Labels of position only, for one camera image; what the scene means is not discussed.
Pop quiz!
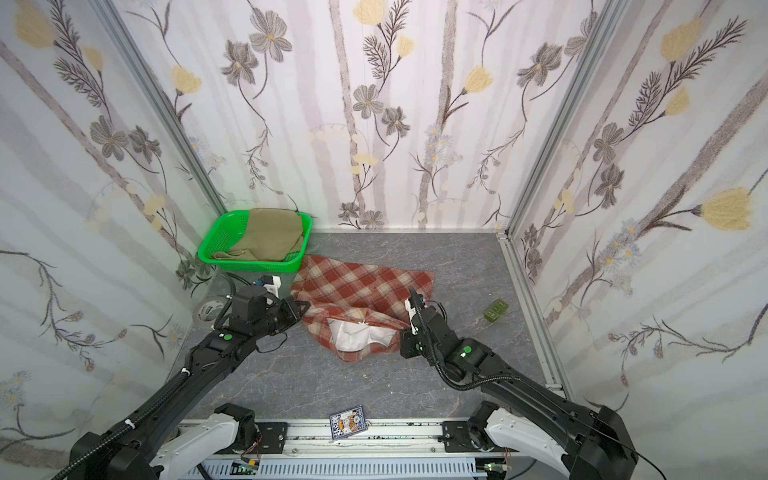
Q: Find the red plaid skirt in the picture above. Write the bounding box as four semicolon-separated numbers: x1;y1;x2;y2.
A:
291;256;435;363

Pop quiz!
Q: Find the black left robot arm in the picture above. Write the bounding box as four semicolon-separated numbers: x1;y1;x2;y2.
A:
54;284;311;479

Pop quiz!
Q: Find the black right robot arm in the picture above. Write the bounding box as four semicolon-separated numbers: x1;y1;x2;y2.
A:
400;289;640;479

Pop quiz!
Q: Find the small green box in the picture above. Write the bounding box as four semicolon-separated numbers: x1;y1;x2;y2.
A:
483;299;509;323

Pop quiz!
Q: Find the clear tape roll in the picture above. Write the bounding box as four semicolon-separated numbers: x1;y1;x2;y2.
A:
192;296;229;327

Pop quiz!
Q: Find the olive khaki skirt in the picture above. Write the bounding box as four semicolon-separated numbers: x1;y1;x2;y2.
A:
222;208;302;260

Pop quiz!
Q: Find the green plastic basket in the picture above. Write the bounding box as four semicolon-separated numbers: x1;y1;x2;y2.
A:
197;209;314;273

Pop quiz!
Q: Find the blue patterned card box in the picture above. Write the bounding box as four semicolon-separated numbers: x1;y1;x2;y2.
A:
329;405;369;441

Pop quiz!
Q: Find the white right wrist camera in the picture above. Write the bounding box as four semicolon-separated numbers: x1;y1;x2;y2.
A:
404;299;418;334

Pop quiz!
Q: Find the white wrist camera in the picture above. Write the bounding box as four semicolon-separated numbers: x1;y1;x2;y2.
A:
404;299;418;334
253;275;282;297

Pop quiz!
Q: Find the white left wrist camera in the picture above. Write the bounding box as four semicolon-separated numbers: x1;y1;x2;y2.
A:
253;275;282;297

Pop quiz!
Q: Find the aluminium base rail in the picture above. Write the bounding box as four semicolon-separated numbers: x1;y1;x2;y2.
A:
173;418;577;460

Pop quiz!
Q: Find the white slotted cable duct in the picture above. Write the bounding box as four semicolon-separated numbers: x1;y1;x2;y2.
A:
202;458;488;479

